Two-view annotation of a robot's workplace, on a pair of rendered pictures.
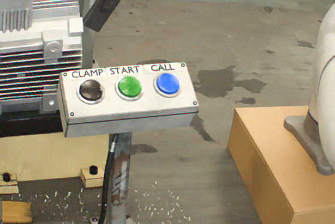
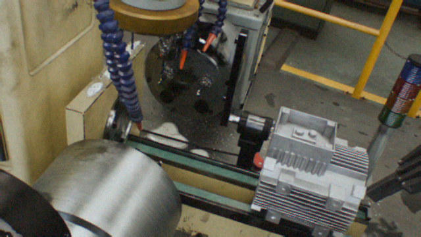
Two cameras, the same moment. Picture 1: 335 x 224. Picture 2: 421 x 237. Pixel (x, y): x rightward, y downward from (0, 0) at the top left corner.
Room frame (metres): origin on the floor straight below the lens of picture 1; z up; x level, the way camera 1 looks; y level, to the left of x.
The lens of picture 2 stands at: (0.13, 0.09, 1.64)
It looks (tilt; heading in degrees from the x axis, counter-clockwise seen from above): 37 degrees down; 32
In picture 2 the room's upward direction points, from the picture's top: 11 degrees clockwise
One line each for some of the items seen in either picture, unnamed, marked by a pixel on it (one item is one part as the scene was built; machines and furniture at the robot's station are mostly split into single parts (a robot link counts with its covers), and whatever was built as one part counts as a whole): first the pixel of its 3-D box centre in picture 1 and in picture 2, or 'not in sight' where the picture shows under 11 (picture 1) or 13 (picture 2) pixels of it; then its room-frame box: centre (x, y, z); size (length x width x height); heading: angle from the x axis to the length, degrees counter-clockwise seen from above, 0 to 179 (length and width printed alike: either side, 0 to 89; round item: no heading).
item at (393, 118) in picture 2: not in sight; (393, 114); (1.18, 0.20, 1.05); 0.06 x 0.06 x 0.04
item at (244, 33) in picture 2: not in sight; (234, 81); (0.87, 0.51, 1.12); 0.04 x 0.03 x 0.26; 113
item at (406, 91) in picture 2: not in sight; (408, 85); (1.18, 0.20, 1.14); 0.06 x 0.06 x 0.04
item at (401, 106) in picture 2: not in sight; (400, 100); (1.18, 0.20, 1.10); 0.06 x 0.06 x 0.04
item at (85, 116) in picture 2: not in sight; (95, 130); (0.63, 0.72, 0.97); 0.30 x 0.11 x 0.34; 23
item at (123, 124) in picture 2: not in sight; (120, 123); (0.66, 0.66, 1.02); 0.15 x 0.02 x 0.15; 23
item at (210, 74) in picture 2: not in sight; (200, 60); (1.00, 0.71, 1.04); 0.41 x 0.25 x 0.25; 23
